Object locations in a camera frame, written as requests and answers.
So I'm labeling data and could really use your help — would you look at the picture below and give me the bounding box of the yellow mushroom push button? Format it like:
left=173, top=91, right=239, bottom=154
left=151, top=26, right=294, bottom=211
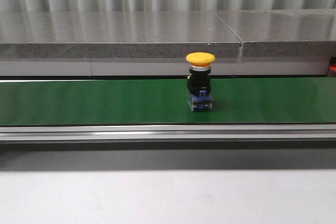
left=186, top=52, right=216, bottom=111

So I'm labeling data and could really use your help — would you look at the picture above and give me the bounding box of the green conveyor belt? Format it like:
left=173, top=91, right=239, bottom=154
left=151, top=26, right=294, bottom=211
left=1, top=77, right=335, bottom=126

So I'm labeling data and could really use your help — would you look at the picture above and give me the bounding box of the grey stone slab right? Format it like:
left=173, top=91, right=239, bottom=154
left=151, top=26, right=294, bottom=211
left=217, top=9, right=335, bottom=59

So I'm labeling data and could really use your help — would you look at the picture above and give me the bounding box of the grey stone slab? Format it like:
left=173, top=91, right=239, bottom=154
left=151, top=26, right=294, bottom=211
left=1, top=12, right=240, bottom=59
left=217, top=9, right=335, bottom=59

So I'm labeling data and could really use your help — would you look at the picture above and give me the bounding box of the grey stone slab left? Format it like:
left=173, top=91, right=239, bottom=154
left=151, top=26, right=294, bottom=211
left=1, top=12, right=240, bottom=59

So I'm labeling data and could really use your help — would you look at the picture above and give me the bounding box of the white panel under slab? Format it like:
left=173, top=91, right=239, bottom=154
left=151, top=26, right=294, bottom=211
left=1, top=57, right=330, bottom=77

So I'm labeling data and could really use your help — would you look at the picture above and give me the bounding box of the red object at right edge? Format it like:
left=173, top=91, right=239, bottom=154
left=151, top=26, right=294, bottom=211
left=328, top=63, right=336, bottom=77

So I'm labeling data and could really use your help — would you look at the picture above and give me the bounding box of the aluminium conveyor side rail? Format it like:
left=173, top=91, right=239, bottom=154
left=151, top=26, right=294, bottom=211
left=1, top=123, right=335, bottom=144

